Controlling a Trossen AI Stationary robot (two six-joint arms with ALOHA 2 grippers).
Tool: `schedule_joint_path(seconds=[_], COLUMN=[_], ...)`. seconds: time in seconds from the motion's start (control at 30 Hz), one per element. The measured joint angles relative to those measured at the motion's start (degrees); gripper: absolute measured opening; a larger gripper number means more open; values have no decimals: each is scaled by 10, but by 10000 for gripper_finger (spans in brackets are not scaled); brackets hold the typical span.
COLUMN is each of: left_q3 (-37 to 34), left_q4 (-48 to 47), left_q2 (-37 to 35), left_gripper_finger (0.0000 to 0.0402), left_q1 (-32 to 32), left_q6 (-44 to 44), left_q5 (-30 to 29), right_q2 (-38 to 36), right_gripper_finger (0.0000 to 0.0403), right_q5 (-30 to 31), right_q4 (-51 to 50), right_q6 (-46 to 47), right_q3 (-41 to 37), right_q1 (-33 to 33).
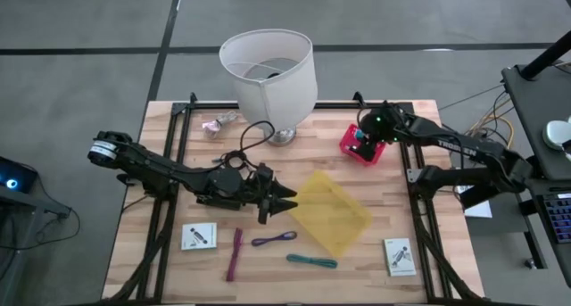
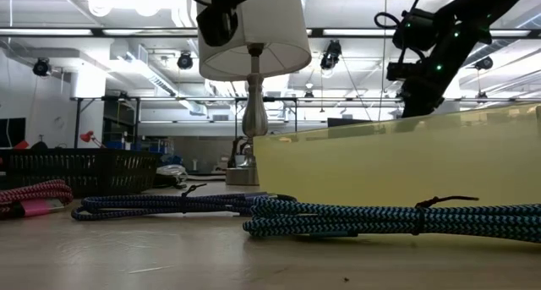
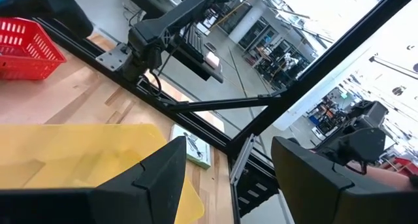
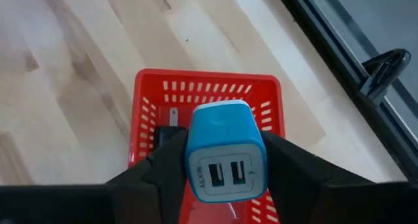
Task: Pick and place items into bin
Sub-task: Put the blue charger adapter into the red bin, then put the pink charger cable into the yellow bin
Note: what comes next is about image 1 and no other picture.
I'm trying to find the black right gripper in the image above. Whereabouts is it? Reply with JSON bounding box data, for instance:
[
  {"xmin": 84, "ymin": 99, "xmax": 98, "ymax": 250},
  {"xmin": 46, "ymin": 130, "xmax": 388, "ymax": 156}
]
[{"xmin": 352, "ymin": 104, "xmax": 401, "ymax": 161}]

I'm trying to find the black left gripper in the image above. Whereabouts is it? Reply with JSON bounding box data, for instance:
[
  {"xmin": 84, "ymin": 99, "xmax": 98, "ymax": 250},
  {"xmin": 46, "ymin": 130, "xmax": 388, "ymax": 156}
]
[{"xmin": 242, "ymin": 161, "xmax": 299, "ymax": 226}]

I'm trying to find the white product box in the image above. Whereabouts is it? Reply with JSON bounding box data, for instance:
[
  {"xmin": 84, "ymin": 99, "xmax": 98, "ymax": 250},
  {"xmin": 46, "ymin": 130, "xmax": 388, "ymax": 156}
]
[
  {"xmin": 180, "ymin": 221, "xmax": 219, "ymax": 252},
  {"xmin": 382, "ymin": 237, "xmax": 418, "ymax": 277}
]

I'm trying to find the yellow translucent plastic bin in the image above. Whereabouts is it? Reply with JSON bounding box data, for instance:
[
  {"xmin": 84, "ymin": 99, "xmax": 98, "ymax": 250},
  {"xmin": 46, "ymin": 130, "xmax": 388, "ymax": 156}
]
[{"xmin": 287, "ymin": 170, "xmax": 374, "ymax": 259}]

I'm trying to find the red mesh basket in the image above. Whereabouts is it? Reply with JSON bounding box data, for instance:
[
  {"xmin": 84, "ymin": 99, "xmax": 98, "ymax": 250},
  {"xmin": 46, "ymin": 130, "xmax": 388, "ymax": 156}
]
[{"xmin": 338, "ymin": 122, "xmax": 388, "ymax": 167}]

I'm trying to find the silver table lamp white shade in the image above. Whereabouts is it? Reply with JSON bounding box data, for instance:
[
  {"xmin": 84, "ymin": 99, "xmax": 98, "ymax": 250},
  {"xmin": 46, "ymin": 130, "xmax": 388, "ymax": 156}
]
[{"xmin": 218, "ymin": 28, "xmax": 319, "ymax": 147}]

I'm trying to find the white paper sheet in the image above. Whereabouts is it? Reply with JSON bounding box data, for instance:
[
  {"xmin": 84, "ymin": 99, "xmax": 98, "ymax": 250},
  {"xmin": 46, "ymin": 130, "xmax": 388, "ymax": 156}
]
[{"xmin": 454, "ymin": 184, "xmax": 494, "ymax": 219}]

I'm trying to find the dark grey side desk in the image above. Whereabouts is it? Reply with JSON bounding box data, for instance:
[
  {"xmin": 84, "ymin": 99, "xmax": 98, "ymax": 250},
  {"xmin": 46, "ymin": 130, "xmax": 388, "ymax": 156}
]
[{"xmin": 501, "ymin": 63, "xmax": 571, "ymax": 289}]

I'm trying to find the white round device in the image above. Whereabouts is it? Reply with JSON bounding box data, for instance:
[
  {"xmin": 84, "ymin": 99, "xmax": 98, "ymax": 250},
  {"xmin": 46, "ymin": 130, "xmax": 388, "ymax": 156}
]
[{"xmin": 542, "ymin": 116, "xmax": 571, "ymax": 152}]

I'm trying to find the black pole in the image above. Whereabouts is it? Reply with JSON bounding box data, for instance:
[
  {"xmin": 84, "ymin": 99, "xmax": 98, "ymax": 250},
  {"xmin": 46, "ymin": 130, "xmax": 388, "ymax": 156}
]
[{"xmin": 519, "ymin": 29, "xmax": 571, "ymax": 81}]

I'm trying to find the keyboard with coloured keys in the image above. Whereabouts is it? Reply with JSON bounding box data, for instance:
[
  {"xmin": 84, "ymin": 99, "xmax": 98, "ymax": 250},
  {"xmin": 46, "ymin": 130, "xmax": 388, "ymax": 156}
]
[{"xmin": 541, "ymin": 192, "xmax": 571, "ymax": 245}]

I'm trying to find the grey metal stand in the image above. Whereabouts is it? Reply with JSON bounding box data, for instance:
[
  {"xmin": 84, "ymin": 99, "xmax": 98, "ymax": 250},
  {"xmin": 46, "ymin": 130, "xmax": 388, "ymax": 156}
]
[{"xmin": 0, "ymin": 185, "xmax": 72, "ymax": 306}]

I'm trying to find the black device blue light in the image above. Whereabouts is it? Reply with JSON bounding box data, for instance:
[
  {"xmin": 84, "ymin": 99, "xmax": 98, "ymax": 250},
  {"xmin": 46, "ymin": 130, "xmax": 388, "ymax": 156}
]
[{"xmin": 0, "ymin": 155, "xmax": 40, "ymax": 194}]

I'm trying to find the black aluminium table frame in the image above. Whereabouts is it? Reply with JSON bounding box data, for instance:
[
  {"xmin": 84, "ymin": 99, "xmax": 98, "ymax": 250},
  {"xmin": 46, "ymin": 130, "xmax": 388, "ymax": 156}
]
[{"xmin": 104, "ymin": 91, "xmax": 487, "ymax": 306}]

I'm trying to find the purple cable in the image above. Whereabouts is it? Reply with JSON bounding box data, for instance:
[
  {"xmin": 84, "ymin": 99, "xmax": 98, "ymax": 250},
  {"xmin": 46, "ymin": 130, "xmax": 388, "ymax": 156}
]
[{"xmin": 250, "ymin": 230, "xmax": 299, "ymax": 248}]

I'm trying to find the black coiled cable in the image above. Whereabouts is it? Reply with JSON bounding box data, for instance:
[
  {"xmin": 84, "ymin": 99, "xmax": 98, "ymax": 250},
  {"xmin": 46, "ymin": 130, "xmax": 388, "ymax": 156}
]
[{"xmin": 212, "ymin": 120, "xmax": 277, "ymax": 172}]

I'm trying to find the teal cable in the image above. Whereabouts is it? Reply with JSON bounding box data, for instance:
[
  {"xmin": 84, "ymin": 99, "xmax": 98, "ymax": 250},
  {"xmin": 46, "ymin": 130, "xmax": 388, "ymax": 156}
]
[{"xmin": 285, "ymin": 252, "xmax": 339, "ymax": 270}]

